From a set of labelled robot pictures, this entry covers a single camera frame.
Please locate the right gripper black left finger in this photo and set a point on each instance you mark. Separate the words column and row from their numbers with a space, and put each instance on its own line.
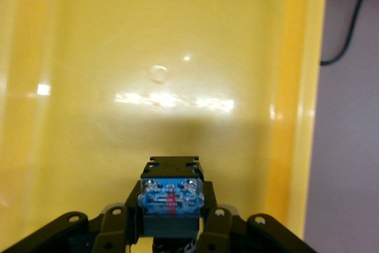
column 112, row 229

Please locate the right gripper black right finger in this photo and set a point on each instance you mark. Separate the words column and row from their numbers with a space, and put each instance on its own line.
column 225, row 229

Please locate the yellow plastic tray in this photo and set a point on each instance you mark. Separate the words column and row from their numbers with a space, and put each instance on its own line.
column 148, row 42

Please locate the yellow push button switch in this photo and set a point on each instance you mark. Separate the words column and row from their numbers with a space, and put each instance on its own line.
column 171, row 196

